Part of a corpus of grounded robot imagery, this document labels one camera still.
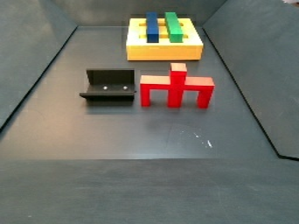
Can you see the green bar block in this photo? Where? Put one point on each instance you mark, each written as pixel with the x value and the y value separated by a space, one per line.
pixel 174 28

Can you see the red three-pronged block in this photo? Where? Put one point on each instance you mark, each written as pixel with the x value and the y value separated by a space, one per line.
pixel 177 83

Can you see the blue bar block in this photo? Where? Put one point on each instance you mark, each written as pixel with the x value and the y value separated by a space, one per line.
pixel 152 27

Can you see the black angled fixture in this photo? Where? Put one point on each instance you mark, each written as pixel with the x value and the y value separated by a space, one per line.
pixel 110 84

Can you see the yellow slotted board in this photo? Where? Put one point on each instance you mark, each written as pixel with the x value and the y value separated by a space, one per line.
pixel 165 50

